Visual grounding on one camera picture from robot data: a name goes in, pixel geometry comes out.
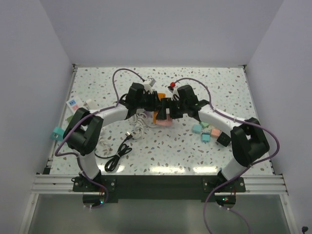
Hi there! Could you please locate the black mounting base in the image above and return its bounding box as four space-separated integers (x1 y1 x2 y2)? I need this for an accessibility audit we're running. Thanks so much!
72 174 246 204

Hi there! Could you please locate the teal cube adapter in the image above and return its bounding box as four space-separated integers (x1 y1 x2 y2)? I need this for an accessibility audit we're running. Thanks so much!
201 133 211 142

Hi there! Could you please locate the black cable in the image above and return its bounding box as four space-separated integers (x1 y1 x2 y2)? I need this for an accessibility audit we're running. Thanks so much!
94 133 134 173

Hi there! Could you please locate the green cube adapter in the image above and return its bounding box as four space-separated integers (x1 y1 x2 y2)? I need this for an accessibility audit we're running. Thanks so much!
199 121 210 129

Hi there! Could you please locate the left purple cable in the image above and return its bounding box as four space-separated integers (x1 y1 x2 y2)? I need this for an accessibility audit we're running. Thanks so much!
55 67 147 209

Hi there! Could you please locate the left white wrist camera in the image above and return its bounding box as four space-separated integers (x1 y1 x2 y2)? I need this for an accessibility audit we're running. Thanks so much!
143 78 156 88

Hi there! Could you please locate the long white power strip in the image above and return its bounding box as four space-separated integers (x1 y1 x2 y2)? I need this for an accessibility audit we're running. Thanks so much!
66 96 84 114

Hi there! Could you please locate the white power strip base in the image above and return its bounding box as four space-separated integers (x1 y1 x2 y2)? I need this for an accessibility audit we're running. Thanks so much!
83 99 97 110

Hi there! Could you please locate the light blue cube adapter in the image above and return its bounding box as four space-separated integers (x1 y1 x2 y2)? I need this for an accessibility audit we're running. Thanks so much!
192 124 202 134

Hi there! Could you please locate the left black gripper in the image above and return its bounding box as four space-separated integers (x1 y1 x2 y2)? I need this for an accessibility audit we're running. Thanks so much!
136 91 160 112

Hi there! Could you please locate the orange power strip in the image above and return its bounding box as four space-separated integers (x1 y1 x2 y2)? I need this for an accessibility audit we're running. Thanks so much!
153 93 166 124

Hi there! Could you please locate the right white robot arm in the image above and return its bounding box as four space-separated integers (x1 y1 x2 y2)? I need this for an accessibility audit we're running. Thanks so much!
156 85 270 192

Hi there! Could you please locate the small pink adapter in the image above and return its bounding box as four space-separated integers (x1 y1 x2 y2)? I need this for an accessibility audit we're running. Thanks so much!
211 128 222 138

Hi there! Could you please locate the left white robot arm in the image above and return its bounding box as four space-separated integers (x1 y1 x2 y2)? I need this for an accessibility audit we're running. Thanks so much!
60 78 160 191

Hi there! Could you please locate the white base cord bundle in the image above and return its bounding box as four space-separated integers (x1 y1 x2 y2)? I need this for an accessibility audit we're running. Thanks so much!
129 113 156 140

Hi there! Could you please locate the green power strip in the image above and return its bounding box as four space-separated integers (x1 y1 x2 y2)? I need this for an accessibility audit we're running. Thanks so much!
66 115 73 124

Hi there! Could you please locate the white strip cord bundle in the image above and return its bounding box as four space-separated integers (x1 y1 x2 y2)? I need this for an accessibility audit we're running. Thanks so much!
97 135 112 156

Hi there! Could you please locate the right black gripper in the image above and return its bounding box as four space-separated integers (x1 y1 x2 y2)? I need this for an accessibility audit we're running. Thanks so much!
156 98 187 120

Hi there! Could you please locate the pink cube socket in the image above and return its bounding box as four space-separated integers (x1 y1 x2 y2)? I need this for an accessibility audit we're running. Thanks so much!
156 118 173 127

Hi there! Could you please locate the black cube socket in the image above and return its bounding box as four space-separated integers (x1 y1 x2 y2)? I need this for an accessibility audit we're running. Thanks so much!
216 132 231 147

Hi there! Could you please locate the teal triangular power strip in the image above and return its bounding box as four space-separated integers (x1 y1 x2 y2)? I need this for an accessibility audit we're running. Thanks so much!
50 127 65 141

